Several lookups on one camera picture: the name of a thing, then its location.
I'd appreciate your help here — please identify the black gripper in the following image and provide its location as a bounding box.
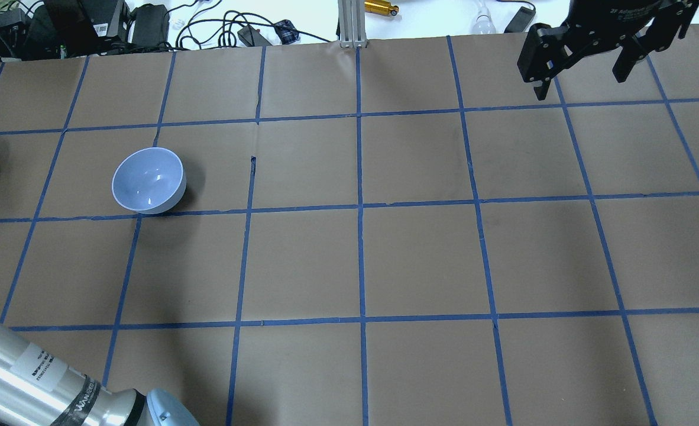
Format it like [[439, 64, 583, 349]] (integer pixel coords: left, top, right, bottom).
[[517, 1, 699, 101]]

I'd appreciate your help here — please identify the blue bowl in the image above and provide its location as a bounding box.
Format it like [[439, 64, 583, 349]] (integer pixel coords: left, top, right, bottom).
[[111, 147, 187, 215]]

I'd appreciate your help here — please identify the black power adapter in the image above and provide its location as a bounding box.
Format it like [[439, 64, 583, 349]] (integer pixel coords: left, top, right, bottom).
[[504, 7, 536, 33]]

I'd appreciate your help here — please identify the white light bulb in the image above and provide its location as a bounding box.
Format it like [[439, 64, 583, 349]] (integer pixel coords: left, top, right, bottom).
[[472, 1, 497, 35]]

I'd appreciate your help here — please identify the yellow screwdriver tool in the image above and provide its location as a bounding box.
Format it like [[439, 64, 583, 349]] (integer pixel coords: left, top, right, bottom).
[[365, 0, 399, 17]]

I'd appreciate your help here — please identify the brown paper table cover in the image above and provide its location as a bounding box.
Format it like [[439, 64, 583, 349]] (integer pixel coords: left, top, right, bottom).
[[0, 25, 699, 425]]

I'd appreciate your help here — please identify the aluminium frame post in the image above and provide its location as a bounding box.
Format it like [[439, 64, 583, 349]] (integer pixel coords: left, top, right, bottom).
[[338, 0, 368, 49]]

